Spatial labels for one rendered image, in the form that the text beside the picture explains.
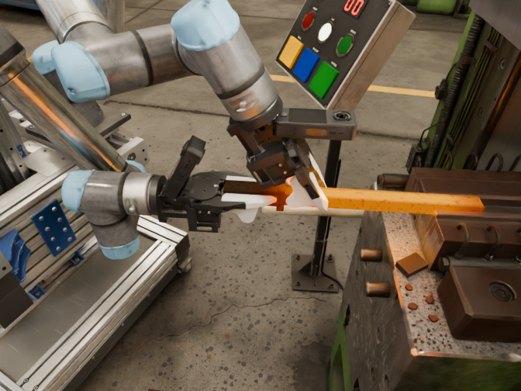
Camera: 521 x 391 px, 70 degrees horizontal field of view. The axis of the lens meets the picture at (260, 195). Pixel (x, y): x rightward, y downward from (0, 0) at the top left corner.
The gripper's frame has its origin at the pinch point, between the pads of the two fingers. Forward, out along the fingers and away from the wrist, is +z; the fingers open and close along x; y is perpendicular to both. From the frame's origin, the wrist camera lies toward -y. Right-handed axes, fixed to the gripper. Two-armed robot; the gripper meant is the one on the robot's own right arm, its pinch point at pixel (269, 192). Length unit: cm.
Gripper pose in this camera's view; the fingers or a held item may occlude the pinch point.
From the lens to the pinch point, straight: 63.2
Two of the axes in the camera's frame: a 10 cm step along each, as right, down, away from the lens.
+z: 10.0, 0.6, -0.4
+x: -0.7, 6.7, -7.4
